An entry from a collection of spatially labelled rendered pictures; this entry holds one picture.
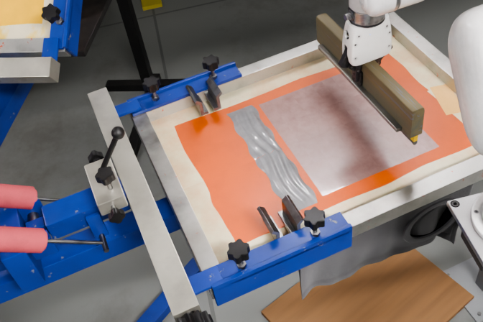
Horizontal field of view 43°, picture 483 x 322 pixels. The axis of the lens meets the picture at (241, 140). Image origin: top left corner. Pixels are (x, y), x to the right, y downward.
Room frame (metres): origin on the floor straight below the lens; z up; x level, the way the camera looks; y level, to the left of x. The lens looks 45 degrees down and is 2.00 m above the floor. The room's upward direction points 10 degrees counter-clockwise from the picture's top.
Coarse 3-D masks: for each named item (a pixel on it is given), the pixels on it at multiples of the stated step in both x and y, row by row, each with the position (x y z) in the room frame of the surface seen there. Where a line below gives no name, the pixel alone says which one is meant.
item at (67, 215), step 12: (84, 192) 0.87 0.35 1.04; (48, 204) 0.86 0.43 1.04; (60, 204) 0.85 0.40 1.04; (72, 204) 0.85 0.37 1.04; (84, 204) 0.84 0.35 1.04; (48, 216) 0.82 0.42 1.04; (60, 216) 0.82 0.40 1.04; (72, 216) 0.81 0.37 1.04; (84, 216) 0.82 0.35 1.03; (48, 228) 0.80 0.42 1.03; (60, 228) 0.80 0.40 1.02; (72, 228) 0.81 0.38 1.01
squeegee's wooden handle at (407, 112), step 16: (320, 16) 1.23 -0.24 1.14; (320, 32) 1.21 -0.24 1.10; (336, 32) 1.15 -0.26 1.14; (336, 48) 1.13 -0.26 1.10; (368, 64) 1.02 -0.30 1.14; (368, 80) 1.00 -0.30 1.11; (384, 80) 0.95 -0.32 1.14; (384, 96) 0.94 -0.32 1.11; (400, 96) 0.90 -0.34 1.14; (400, 112) 0.88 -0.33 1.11; (416, 112) 0.85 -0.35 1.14; (416, 128) 0.85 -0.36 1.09
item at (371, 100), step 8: (320, 48) 1.19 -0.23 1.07; (328, 56) 1.15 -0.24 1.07; (336, 64) 1.11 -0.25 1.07; (344, 72) 1.08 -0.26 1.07; (352, 80) 1.04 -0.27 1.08; (360, 88) 1.01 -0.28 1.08; (368, 96) 0.98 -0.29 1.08; (376, 104) 0.95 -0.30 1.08; (384, 112) 0.92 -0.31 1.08; (392, 120) 0.90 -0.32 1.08; (392, 128) 0.88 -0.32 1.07; (400, 128) 0.87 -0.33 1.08
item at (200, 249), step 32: (416, 32) 1.29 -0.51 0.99; (256, 64) 1.27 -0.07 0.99; (288, 64) 1.27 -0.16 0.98; (448, 64) 1.14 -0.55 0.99; (160, 160) 0.98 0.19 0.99; (480, 160) 0.82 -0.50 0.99; (416, 192) 0.77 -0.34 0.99; (448, 192) 0.77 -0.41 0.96; (192, 224) 0.78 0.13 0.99; (352, 224) 0.71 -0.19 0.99
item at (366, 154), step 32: (416, 96) 1.08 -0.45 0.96; (352, 128) 1.01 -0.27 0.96; (384, 128) 0.99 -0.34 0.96; (448, 128) 0.96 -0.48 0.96; (320, 160) 0.93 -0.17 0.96; (352, 160) 0.91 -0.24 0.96; (384, 160) 0.89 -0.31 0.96; (416, 160) 0.88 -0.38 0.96; (224, 192) 0.88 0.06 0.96; (256, 192) 0.87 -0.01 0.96; (320, 192) 0.84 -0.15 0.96; (352, 192) 0.82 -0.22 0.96; (256, 224) 0.78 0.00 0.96
